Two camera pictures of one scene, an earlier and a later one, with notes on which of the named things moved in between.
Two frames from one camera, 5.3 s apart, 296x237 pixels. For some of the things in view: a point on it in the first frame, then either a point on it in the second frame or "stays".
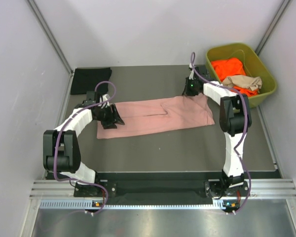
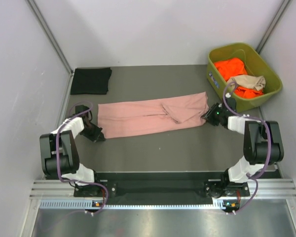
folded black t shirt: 86,79 stays
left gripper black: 114,117 -> 98,136
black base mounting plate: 168,186 stays
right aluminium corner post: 280,14 stays
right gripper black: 187,92 -> 208,115
